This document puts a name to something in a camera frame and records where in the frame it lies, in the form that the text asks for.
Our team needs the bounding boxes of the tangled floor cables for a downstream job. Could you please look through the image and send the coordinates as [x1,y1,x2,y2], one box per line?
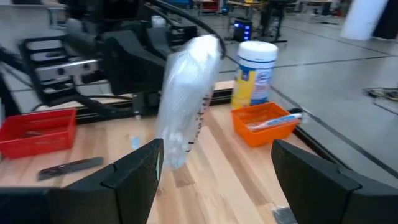
[362,86,398,103]

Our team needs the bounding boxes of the bagged white cotton balls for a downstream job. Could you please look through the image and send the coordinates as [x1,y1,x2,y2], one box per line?
[154,34,222,170]

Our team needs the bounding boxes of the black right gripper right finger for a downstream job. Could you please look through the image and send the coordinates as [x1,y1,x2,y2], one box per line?
[271,139,398,224]

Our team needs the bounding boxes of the white building pillar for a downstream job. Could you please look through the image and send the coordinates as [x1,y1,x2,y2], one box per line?
[340,0,390,41]

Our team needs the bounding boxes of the red plastic basket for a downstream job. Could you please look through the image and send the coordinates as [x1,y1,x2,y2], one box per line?
[0,108,78,159]

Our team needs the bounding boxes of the bagged black comb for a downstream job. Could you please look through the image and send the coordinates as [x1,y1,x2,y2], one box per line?
[272,205,298,224]
[36,156,105,182]

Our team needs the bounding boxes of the black computer with blue lights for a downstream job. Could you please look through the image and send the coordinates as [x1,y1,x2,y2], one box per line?
[233,17,253,43]

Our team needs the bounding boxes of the wipes canister with yellow label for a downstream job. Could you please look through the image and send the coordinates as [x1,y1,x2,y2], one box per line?
[230,40,279,110]

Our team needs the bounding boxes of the orange plastic basket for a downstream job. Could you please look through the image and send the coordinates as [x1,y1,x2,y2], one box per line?
[231,101,302,147]

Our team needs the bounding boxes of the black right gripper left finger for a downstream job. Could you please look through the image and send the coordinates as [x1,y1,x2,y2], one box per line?
[46,139,165,224]

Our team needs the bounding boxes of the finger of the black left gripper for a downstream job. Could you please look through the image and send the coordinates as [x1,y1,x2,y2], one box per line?
[102,29,167,96]
[145,26,175,62]

